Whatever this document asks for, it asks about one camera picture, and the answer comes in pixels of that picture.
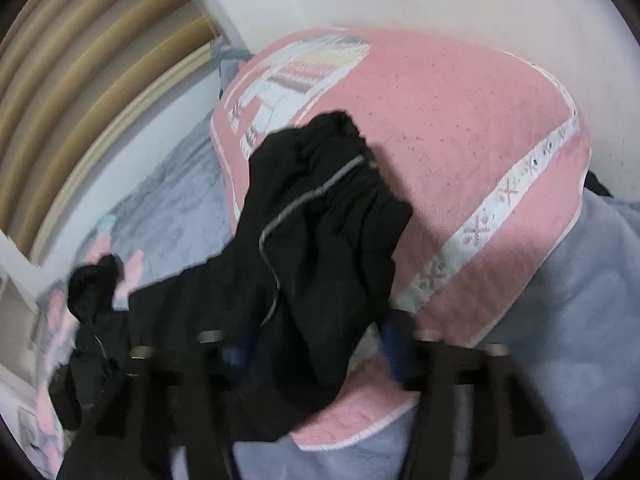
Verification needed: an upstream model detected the pink pillow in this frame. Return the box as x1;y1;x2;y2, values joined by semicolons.
208;27;594;451

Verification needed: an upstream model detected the striped window blind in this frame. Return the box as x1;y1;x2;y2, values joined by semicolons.
1;0;220;263

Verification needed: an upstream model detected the white bookshelf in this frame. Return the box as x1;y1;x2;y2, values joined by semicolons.
1;235;61;479

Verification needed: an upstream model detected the black hooded jacket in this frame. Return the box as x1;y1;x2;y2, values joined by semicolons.
49;110;412;442

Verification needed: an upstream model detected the grey pillow by wall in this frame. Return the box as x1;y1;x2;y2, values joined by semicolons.
212;42;253;99

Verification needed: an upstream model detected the grey floral bed blanket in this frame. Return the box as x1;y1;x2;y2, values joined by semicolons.
21;112;639;479

